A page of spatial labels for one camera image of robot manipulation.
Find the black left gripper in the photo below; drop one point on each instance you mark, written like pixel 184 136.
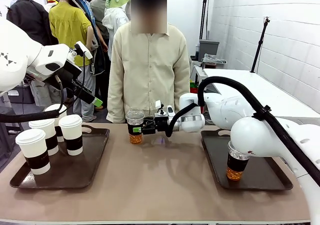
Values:
pixel 66 76

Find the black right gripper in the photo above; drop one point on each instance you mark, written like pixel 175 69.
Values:
pixel 162 123

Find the clear plastic iced coffee cup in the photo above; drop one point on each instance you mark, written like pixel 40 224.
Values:
pixel 236 165
pixel 135 117

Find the white paper coffee cup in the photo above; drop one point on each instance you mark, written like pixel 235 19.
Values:
pixel 71 135
pixel 45 132
pixel 33 150
pixel 56 108

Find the person's right forearm cream sleeve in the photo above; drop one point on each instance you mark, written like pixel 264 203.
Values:
pixel 115 102

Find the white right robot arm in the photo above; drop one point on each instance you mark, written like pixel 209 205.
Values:
pixel 250 135

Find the person's left forearm cream sleeve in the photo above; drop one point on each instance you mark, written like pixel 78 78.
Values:
pixel 182 82

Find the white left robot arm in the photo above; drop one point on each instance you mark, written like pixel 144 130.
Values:
pixel 15 60

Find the brown plastic serving tray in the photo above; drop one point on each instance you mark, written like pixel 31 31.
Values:
pixel 85 165
pixel 215 160

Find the person in cream shirt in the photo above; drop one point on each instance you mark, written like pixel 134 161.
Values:
pixel 147 80

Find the red box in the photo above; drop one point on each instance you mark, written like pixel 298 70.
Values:
pixel 193 85

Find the dark storage case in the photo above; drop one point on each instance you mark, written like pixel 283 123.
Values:
pixel 21 95

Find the mannequin in white jacket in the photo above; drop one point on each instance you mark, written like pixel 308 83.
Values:
pixel 113 18

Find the mannequin in grey-green vest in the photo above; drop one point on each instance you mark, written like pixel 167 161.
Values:
pixel 98 10

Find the clear plastic desk item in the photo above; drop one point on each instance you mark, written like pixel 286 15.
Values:
pixel 212 60

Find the grey plastic box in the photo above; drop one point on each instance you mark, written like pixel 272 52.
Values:
pixel 208 50

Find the black vertical light stand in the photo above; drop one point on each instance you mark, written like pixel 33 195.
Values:
pixel 204 12

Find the white side table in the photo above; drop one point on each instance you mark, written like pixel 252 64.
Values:
pixel 275 92

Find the black tripod stand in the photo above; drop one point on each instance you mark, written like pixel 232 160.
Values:
pixel 260 45

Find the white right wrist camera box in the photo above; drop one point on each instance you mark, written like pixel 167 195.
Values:
pixel 158 104

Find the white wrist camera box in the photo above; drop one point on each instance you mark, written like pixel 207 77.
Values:
pixel 83 49
pixel 158 104

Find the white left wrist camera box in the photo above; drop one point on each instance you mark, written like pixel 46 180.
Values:
pixel 83 49

